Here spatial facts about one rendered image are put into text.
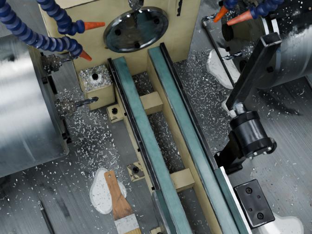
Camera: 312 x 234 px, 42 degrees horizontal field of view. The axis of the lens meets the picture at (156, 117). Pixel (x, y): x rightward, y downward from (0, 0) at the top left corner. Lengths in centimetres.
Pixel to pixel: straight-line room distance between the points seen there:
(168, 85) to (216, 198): 28
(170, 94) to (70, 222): 37
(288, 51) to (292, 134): 34
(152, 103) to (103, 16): 28
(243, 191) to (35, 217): 48
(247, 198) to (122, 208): 29
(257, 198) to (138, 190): 28
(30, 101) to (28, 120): 3
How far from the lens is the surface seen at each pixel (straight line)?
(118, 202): 96
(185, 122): 90
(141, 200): 97
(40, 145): 72
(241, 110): 82
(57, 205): 99
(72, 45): 68
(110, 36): 86
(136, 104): 91
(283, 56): 80
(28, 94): 69
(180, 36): 99
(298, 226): 103
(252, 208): 94
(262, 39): 63
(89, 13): 80
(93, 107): 102
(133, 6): 62
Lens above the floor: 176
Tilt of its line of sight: 68 degrees down
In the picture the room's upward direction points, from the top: 7 degrees clockwise
